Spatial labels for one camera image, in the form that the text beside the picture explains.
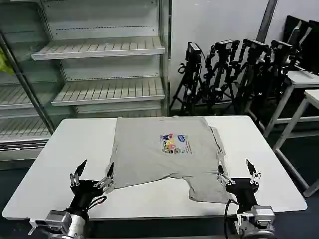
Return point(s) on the glass-sided grey shelf unit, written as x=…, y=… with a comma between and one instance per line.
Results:
x=22, y=99

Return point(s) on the grey printed T-shirt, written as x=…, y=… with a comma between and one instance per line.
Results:
x=149, y=154

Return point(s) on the black tripod with camera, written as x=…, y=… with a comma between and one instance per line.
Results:
x=253, y=69
x=193, y=69
x=277, y=64
x=221, y=67

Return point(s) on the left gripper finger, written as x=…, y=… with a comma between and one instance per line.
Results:
x=80, y=170
x=110, y=171

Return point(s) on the small white metal-frame table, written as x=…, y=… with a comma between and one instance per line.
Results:
x=312, y=95
x=302, y=78

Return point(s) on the black monitor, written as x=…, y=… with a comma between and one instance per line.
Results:
x=292, y=30
x=312, y=47

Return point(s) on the empty white shelf unit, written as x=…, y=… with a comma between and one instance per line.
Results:
x=104, y=47

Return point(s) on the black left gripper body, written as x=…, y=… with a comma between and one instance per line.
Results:
x=83, y=193

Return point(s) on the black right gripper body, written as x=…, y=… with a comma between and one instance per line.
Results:
x=243, y=190

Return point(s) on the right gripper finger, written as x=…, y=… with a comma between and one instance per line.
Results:
x=220, y=170
x=250, y=166

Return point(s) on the yellow-green bag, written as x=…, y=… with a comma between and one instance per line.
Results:
x=5, y=62

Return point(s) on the grey slanted metal beam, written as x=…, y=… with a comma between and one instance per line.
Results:
x=265, y=20

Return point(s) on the white folding table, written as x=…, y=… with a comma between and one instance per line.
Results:
x=82, y=144

